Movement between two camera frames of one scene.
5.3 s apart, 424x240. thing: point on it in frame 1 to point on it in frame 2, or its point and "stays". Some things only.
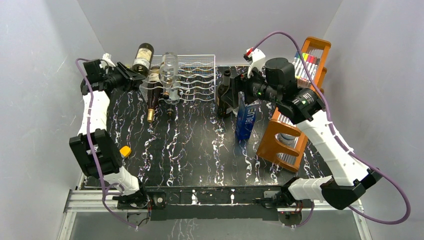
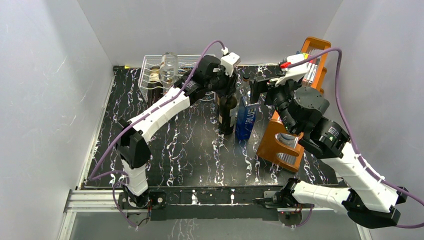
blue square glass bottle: [246, 116] stays
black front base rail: [214, 203] stays
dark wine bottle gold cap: [143, 59] to [227, 103]
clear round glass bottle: [168, 72] stays
